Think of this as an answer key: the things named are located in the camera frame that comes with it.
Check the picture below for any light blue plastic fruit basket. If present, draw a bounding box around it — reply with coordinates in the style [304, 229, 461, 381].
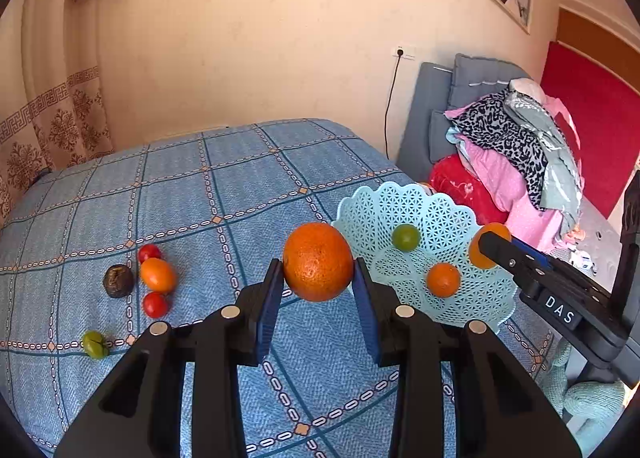
[331, 181, 518, 345]

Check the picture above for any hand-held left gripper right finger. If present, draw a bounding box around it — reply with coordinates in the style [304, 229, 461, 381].
[352, 258, 591, 458]

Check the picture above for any white cloth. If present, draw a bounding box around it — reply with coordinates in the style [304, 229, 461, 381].
[509, 78, 545, 98]

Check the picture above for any grey-green cloth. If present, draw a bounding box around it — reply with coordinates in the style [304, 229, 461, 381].
[502, 91, 586, 224]

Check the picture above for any red flowered blanket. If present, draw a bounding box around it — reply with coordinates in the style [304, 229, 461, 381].
[429, 154, 508, 226]

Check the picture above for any teal knitted cloth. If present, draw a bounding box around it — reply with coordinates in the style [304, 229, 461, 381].
[542, 338, 627, 434]

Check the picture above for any red padded wall panel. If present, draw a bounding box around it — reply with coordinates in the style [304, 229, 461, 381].
[540, 41, 640, 219]

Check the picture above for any small grey cushion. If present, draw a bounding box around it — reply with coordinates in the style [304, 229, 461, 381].
[427, 111, 457, 165]

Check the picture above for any green lime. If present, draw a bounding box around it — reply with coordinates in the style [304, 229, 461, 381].
[391, 223, 421, 252]

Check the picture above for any oval orange tangerine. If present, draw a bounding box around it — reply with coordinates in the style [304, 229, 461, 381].
[139, 258, 178, 294]

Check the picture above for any small round orange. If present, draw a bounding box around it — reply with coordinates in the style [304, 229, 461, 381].
[426, 263, 461, 298]
[468, 222, 512, 270]

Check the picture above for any large grey cushion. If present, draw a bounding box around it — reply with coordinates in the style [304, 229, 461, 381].
[446, 53, 531, 112]

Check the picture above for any beige patterned curtain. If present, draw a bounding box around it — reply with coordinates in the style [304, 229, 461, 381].
[0, 0, 117, 229]

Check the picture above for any brown wooden panel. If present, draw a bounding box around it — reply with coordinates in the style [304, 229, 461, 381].
[557, 6, 640, 56]

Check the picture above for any black power cable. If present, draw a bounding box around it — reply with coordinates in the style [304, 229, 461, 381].
[384, 56, 403, 159]

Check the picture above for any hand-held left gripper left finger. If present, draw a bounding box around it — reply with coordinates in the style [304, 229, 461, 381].
[54, 258, 286, 458]

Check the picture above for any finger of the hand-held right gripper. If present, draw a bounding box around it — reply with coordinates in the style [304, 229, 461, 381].
[480, 231, 547, 291]
[510, 237, 551, 269]

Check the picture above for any large orange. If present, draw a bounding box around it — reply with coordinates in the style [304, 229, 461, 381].
[282, 222, 355, 302]

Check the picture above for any grey mattress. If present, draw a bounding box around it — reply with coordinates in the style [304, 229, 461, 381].
[547, 198, 626, 294]

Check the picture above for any pile of clothes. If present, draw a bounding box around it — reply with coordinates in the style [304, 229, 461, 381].
[445, 93, 583, 254]

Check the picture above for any dark wrinkled passion fruit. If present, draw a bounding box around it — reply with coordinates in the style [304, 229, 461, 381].
[103, 264, 135, 299]

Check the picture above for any grey padded headboard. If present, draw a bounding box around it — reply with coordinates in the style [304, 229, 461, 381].
[397, 62, 457, 179]

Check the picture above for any small green fruit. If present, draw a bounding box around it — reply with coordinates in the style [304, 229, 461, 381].
[82, 331, 108, 360]

